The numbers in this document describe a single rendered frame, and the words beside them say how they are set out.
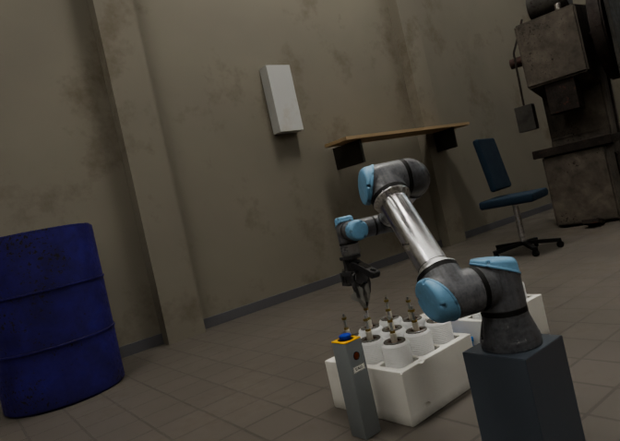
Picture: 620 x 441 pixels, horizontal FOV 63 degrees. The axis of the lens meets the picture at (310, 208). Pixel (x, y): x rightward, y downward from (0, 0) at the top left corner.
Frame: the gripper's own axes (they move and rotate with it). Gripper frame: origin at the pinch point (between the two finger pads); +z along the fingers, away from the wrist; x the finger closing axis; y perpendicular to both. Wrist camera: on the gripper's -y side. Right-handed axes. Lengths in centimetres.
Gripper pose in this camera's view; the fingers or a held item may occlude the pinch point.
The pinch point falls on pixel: (366, 303)
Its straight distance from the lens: 202.7
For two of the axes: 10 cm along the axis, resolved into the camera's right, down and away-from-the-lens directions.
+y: -6.7, 1.5, 7.3
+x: -7.1, 1.6, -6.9
